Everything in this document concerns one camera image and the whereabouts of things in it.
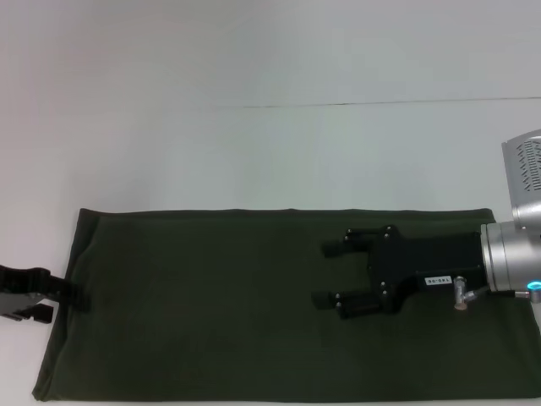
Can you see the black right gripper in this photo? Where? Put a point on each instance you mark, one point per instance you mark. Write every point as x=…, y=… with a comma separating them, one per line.
x=418, y=260

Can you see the dark green FREE t-shirt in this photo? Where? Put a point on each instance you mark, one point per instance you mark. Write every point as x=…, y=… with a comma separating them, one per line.
x=211, y=313

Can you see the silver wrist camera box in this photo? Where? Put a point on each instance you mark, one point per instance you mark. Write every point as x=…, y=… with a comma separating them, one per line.
x=528, y=182

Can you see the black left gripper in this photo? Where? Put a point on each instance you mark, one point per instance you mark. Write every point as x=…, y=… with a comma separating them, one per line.
x=19, y=281

